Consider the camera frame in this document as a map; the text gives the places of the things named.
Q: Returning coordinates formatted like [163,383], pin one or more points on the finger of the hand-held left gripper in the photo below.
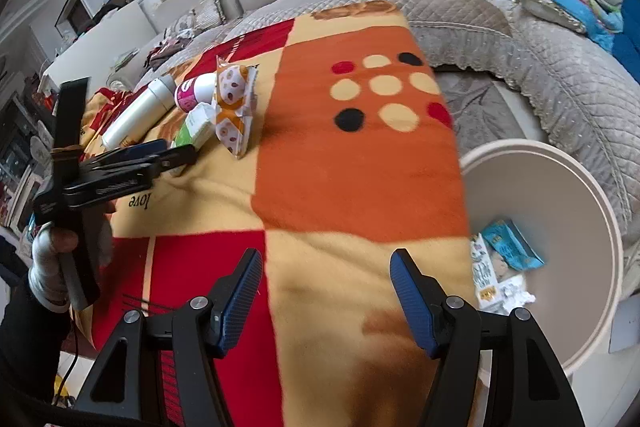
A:
[150,147]
[175,159]

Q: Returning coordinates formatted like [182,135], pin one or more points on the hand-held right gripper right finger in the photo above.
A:
[412,302]

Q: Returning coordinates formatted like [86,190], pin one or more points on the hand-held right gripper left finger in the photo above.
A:
[240,302]

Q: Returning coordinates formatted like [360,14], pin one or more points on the green and white tissue pack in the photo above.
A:
[197,127]

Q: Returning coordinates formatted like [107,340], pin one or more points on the white printed packet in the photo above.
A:
[482,272]

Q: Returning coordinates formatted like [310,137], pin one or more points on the teal box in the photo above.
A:
[515,249]

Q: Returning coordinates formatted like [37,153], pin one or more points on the beige round bin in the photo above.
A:
[550,187]

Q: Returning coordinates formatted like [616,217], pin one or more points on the person's left forearm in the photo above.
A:
[30,347]

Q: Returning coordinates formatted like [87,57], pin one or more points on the person's left hand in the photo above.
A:
[47,267]

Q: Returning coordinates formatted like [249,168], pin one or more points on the white thermos bottle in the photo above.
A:
[135,112]

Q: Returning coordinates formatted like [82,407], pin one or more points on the dark display cabinet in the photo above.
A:
[17,157]

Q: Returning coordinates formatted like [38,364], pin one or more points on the white bottle with pink label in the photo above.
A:
[192,91]

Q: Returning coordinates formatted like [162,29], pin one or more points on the orange patterned snack bag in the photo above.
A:
[232,107]

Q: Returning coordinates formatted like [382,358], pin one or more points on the pile of clothes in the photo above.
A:
[167,49]

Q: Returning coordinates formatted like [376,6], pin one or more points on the white table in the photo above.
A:
[100,47]

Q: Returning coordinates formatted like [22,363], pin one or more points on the striped beige cushion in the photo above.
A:
[207,9]

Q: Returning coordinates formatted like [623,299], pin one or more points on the printed blanket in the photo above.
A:
[350,157]

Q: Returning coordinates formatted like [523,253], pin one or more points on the white paper sheet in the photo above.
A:
[625,329]

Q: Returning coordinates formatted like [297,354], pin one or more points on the beige fringed cushion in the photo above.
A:
[550,9]

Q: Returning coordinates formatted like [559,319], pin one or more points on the blue patterned cloth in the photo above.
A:
[595,17]

